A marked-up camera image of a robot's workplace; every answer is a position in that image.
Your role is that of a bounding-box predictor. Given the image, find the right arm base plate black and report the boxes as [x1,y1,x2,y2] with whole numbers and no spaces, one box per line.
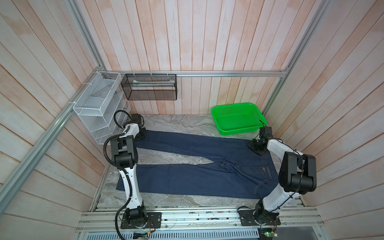
[238,209,281,226]

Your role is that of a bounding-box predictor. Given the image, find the right aluminium corner post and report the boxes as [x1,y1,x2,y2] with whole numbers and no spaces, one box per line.
[263,0,334,117]

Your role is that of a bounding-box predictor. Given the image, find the black corrugated cable conduit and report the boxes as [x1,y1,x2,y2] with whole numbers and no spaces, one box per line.
[103,109,134,240]

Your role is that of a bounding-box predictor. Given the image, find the white mesh tiered shelf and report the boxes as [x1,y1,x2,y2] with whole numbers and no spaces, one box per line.
[73,72,131,145]

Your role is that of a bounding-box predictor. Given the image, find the aluminium corner post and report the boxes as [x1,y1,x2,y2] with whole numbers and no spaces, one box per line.
[66,0,105,71]
[263,0,334,117]

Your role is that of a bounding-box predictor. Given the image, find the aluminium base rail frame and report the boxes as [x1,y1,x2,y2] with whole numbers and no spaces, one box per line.
[76,207,330,240]

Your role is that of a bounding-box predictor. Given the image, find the left aluminium wall rail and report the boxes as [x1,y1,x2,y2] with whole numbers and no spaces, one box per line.
[1,67,105,214]

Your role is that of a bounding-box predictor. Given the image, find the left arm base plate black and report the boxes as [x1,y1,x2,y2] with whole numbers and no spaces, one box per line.
[120,212,162,230]

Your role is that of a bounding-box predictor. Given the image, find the dark blue denim trousers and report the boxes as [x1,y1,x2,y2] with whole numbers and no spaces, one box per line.
[124,131,279,199]

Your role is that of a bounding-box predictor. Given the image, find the green circuit board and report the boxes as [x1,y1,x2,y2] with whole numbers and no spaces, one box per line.
[259,228,278,240]

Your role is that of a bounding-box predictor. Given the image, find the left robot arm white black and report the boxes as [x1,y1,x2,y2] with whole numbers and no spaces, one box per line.
[110,114,147,229]

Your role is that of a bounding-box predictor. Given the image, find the black mesh wall basket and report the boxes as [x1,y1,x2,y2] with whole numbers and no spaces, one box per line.
[121,73,178,101]

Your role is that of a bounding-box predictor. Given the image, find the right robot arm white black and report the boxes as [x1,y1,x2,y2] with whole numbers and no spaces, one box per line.
[249,126,317,225]

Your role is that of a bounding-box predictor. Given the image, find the horizontal aluminium wall rail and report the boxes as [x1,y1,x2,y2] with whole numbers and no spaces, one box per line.
[115,70,288,78]

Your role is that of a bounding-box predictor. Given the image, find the left aluminium corner post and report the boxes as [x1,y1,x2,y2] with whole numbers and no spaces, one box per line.
[66,0,105,71]

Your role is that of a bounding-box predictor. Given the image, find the green plastic basket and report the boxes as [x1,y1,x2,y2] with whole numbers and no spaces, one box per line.
[211,103,268,136]

